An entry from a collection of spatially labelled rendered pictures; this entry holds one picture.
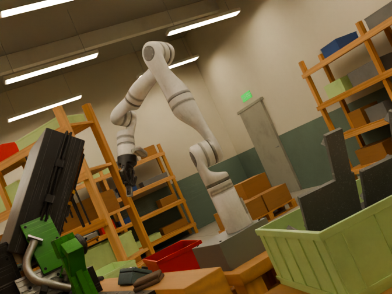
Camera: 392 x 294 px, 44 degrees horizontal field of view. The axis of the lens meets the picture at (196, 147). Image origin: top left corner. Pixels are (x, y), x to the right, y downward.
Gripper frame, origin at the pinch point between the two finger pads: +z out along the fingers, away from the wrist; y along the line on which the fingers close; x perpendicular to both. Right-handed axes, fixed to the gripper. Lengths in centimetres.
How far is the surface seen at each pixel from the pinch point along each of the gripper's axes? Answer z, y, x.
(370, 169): 21, 49, 82
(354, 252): 40, 58, 73
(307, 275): 42, 43, 62
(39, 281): 29.5, 12.0, -31.5
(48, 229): 9.7, 4.5, -32.4
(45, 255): 19.6, 6.4, -32.5
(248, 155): -314, -950, -77
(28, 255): 20.0, 13.1, -35.2
